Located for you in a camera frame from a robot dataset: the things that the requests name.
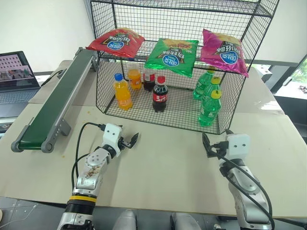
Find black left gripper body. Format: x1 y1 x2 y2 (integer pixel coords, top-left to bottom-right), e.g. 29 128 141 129
118 136 132 151

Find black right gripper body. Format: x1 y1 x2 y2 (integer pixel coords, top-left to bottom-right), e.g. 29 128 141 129
207 141 228 160

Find green soda bottle yellow cap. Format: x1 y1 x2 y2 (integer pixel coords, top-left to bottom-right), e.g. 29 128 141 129
198 90 223 127
202 77 222 101
193 68 215 100

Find orange soda bottle blue cap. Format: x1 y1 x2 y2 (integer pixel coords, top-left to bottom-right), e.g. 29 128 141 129
113 73 133 111

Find cola bottle red cap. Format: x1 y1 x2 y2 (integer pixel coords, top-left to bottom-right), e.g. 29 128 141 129
152 75 168 114
142 68 156 92

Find magenta chip bag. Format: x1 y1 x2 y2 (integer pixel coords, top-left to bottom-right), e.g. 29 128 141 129
200 28 249 78

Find grey rounded shape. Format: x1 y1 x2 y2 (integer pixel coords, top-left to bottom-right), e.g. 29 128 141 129
114 210 138 230
170 212 202 230

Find red chip bag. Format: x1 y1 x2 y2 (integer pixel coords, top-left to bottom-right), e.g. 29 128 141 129
85 27 146 59

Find green chip bag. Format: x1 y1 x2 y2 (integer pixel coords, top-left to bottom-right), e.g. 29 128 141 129
143 37 200 79

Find grey open laptop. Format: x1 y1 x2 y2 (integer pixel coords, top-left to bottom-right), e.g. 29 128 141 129
0 50 40 118

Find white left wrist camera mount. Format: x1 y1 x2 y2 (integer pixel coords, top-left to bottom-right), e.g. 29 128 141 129
103 123 122 154

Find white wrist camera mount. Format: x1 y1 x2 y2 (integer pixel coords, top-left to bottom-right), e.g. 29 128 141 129
226 133 250 161
103 123 122 154

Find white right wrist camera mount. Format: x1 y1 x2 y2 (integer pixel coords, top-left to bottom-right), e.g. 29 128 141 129
226 133 250 161

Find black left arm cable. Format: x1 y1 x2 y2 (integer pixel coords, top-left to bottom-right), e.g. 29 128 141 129
71 122 106 190

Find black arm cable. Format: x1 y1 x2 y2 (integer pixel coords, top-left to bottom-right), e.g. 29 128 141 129
215 153 274 226
71 122 106 190

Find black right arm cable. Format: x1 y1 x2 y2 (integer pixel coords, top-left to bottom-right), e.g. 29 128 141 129
215 153 274 226

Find green conveyor belt grey frame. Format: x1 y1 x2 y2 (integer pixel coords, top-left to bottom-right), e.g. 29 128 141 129
11 47 99 154

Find black laptop cable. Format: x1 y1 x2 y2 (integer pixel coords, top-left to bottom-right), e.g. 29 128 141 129
40 69 67 87

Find black window frame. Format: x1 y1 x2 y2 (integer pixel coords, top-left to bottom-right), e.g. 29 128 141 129
251 53 307 97

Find black wire mesh rack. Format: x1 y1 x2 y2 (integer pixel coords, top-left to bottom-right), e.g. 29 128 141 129
90 0 280 135

